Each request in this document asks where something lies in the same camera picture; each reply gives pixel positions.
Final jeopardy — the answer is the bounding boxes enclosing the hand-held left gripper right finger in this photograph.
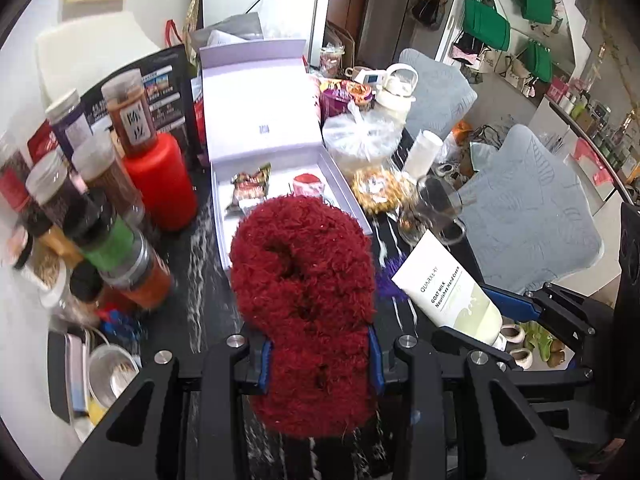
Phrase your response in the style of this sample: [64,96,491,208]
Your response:
[367,324,581,480]

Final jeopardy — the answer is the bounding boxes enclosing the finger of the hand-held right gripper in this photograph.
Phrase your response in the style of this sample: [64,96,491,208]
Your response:
[431,326,594,402]
[483,281,617,362]

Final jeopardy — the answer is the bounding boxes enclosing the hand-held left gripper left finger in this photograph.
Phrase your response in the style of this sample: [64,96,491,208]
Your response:
[60,332,275,480]

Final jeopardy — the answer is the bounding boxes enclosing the white hand cream tube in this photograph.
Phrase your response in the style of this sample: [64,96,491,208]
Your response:
[391,231,507,352]

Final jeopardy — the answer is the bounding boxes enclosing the red fluffy scrunchie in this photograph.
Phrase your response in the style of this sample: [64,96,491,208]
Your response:
[228,194,377,442]

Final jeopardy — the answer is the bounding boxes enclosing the green red cereal sachet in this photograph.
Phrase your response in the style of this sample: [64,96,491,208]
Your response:
[224,162,274,219]

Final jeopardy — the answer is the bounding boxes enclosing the pink pouch with red top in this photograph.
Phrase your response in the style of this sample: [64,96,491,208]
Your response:
[292,172,334,207]

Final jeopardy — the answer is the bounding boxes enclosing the white lidded gift box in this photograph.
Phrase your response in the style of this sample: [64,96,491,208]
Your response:
[198,39,374,272]

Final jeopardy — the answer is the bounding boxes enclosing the purple tinsel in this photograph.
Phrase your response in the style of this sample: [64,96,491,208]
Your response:
[374,254,417,302]

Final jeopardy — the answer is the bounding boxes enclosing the grey chair cushion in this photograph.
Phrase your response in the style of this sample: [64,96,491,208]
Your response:
[456,124,604,294]

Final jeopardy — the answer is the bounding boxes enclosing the pink plastic item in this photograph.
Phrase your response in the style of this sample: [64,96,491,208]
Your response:
[574,139,617,187]

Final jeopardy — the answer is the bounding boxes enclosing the clear glass cup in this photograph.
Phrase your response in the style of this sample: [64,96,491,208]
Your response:
[399,175,469,249]

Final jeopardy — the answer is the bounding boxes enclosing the clear jar with orange contents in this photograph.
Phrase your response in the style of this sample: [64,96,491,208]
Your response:
[100,239,174,309]

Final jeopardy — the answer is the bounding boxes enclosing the stainless steel bowl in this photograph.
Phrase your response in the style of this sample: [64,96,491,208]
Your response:
[86,343,142,412]

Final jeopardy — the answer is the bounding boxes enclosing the shelf of bottles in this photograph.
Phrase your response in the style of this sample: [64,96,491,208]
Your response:
[545,45,640,186]

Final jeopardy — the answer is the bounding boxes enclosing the yellow waffle snack packet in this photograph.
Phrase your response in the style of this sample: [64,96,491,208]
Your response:
[351,164,419,217]

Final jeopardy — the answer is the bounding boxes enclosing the green label jar black lid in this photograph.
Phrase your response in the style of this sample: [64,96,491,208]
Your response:
[64,204,143,273]

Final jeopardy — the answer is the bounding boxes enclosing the black pink phone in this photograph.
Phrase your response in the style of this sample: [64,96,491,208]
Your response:
[47,329,92,424]

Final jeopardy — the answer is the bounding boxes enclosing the red plastic canister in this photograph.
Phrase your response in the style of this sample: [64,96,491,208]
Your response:
[122,132,199,234]

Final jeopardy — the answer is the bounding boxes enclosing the clear tied plastic bag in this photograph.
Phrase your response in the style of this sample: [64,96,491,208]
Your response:
[321,102,404,167]

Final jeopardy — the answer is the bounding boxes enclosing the grey cushioned chair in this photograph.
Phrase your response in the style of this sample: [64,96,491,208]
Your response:
[398,48,479,137]

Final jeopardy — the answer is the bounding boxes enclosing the cream water kettle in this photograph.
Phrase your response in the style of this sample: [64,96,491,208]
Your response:
[374,63,420,122]

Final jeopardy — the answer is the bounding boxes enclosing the jar of oats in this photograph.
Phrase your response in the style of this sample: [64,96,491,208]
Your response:
[20,244,67,292]

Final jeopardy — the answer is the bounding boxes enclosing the clear jar with brown contents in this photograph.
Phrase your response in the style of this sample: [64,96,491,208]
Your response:
[71,134,147,227]

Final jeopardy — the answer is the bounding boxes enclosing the purple instant noodle bowl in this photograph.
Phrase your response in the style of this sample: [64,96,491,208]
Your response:
[319,80,374,122]

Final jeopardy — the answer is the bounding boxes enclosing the clear jar with dark contents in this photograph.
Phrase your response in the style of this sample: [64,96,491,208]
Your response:
[24,152,101,241]

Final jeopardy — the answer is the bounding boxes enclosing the clear jar with white label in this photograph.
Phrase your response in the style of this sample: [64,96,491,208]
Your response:
[101,69,159,157]

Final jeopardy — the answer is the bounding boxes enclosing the black printed stand-up pouch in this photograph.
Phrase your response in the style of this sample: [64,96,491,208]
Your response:
[80,44,194,162]

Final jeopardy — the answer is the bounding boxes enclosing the clear snack jar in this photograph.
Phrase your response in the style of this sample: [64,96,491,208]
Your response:
[319,44,347,79]

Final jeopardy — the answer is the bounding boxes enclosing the purple label jar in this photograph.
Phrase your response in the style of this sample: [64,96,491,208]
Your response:
[44,88,94,154]

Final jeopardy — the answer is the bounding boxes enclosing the red packet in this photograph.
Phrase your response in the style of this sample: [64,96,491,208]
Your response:
[27,125,59,162]

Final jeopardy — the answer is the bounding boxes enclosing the grey paper bag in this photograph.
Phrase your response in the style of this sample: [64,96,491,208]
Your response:
[190,11,265,51]

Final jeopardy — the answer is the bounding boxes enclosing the white fridge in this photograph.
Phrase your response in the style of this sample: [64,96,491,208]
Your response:
[201,0,334,69]

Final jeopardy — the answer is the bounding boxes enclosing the red bag handle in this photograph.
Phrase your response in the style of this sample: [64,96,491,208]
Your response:
[164,19,187,47]

